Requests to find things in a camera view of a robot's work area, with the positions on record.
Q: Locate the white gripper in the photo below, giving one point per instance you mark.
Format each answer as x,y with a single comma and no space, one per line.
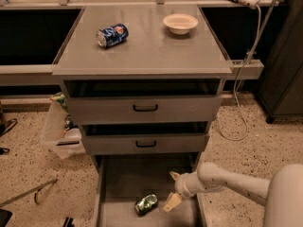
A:
182,184

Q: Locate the crushed green can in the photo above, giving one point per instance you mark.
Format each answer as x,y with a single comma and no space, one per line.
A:
146,204

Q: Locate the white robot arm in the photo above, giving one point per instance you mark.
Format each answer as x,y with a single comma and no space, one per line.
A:
282,196

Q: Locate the middle grey drawer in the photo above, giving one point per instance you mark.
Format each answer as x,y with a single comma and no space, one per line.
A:
148,138

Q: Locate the grey drawer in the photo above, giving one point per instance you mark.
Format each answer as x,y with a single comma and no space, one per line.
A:
126,101
148,138
124,179

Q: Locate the bottom grey drawer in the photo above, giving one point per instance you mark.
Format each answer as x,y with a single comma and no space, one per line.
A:
124,179

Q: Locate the top grey drawer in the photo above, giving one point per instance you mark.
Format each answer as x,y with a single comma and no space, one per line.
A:
126,101

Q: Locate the grey drawer cabinet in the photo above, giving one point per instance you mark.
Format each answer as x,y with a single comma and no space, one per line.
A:
150,51

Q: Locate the blue soda can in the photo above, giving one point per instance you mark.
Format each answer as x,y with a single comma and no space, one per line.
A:
112,35

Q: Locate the clear plastic trash bin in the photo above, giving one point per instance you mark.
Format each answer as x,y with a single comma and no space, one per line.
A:
59,133

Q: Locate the grey metal bar on floor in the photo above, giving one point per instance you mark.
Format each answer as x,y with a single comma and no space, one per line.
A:
30,191

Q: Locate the dark side cabinet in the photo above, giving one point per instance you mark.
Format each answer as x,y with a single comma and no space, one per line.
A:
280,90

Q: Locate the white bowl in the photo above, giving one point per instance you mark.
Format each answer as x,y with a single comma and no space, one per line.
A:
180,24

